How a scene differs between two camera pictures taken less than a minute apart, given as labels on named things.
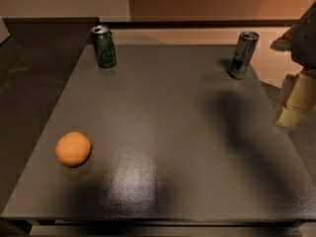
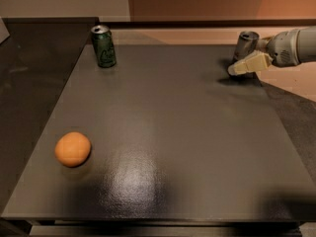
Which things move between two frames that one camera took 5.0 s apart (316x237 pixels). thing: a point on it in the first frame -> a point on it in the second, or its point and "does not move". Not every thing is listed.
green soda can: (104, 45) does not move
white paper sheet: (4, 34) does not move
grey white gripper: (305, 41) -> (282, 49)
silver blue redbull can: (244, 50) does not move
